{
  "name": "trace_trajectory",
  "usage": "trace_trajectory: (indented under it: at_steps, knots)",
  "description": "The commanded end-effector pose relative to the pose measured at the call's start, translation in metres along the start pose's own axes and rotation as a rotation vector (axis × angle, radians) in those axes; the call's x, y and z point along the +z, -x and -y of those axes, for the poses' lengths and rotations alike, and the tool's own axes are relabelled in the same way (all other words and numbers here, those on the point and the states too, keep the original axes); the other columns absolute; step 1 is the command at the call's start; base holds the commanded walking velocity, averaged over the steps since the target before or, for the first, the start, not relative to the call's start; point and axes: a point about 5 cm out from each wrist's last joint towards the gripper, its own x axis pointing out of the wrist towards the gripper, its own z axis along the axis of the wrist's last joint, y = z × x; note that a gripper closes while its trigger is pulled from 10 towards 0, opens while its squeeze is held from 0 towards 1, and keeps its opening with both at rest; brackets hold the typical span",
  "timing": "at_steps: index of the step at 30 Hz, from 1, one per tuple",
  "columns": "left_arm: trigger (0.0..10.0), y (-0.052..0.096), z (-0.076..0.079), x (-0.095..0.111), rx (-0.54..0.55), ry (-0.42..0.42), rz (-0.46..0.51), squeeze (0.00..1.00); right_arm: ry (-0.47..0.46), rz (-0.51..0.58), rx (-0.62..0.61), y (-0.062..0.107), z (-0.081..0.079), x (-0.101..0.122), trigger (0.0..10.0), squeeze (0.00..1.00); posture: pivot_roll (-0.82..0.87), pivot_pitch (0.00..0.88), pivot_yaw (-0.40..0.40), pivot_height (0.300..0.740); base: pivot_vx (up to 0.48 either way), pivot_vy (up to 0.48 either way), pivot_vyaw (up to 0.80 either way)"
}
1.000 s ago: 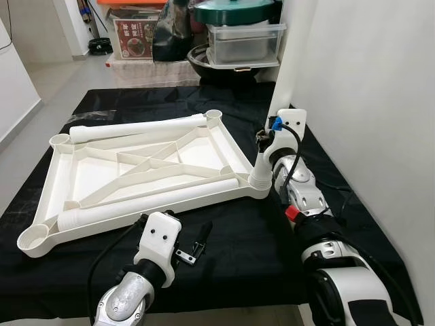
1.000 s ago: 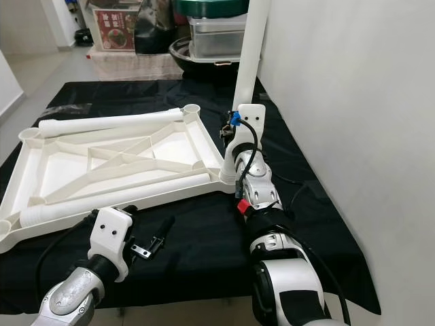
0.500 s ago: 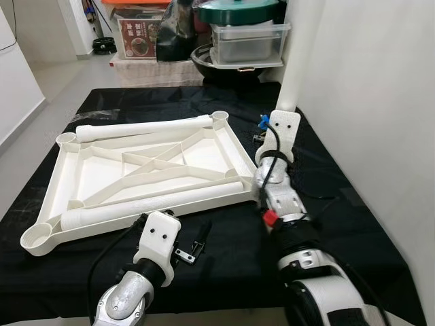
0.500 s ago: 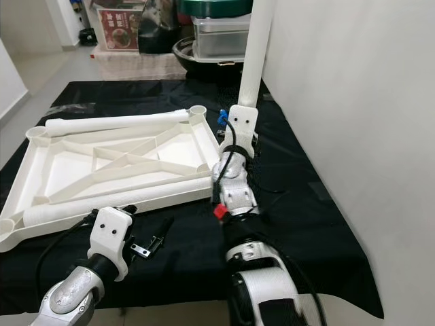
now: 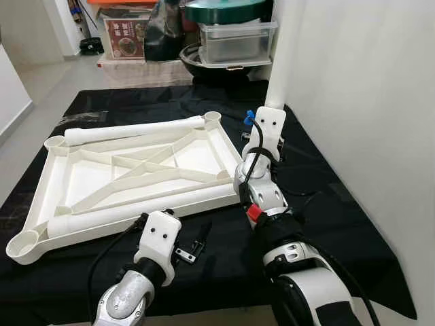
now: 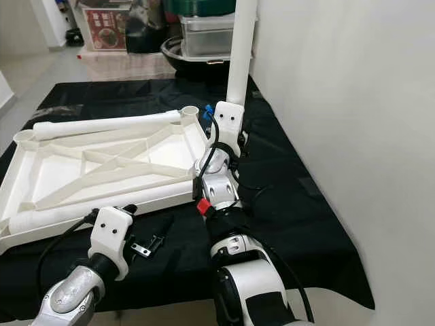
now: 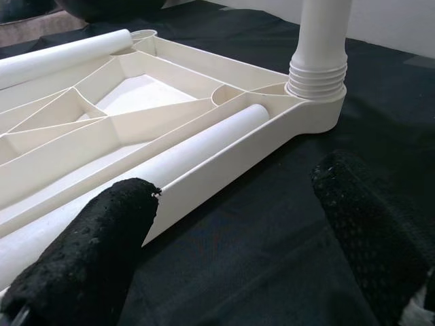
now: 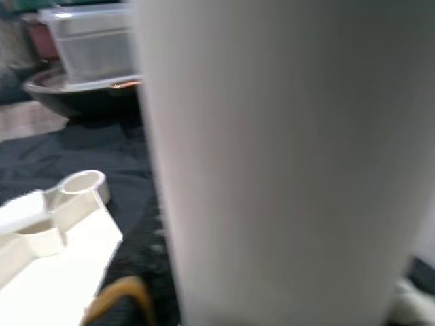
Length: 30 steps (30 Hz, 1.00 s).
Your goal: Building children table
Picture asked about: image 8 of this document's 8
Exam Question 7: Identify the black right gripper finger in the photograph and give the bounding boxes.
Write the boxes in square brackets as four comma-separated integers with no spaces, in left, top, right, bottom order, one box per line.
[81,274,171,326]

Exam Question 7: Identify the white plastic table leg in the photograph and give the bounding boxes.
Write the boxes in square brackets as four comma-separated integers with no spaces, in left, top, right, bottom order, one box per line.
[130,0,435,326]

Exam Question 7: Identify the white plastic table top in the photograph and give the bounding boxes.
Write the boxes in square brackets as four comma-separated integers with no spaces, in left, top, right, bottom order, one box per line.
[0,169,124,326]

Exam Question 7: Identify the black table cloth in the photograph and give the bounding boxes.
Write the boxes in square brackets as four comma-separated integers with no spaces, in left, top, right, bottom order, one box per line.
[0,115,435,326]

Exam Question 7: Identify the black wok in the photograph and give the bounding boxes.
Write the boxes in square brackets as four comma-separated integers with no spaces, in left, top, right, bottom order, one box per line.
[22,66,145,120]

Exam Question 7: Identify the beige cloth covered bench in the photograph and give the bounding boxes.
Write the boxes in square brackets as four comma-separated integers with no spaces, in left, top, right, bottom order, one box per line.
[0,101,69,141]

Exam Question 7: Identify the clear plastic storage box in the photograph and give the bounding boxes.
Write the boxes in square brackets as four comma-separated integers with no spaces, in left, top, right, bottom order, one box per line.
[37,6,143,82]

